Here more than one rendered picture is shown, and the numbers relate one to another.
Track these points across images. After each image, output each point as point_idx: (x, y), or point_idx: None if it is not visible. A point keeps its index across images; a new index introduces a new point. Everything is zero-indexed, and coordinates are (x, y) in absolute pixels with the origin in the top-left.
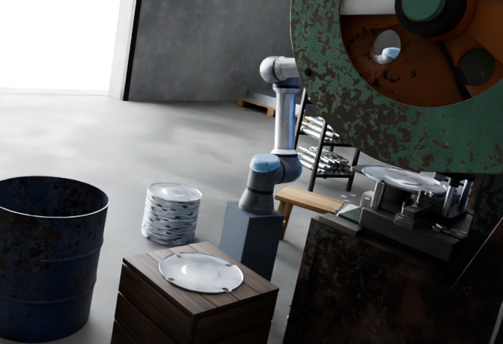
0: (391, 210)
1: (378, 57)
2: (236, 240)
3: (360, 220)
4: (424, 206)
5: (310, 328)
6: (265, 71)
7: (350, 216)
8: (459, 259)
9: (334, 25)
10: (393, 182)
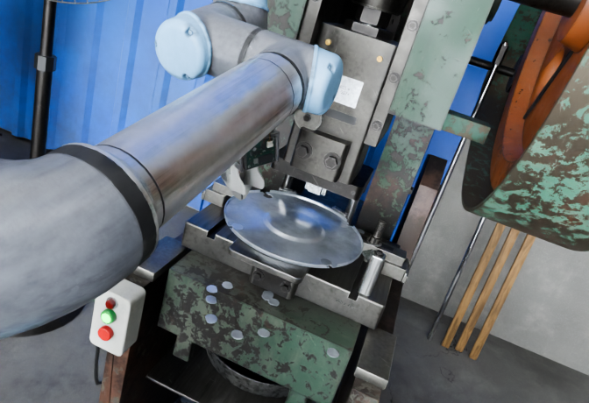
0: (350, 274)
1: (244, 14)
2: None
3: (378, 322)
4: (365, 236)
5: None
6: (86, 294)
7: (345, 335)
8: None
9: None
10: (336, 242)
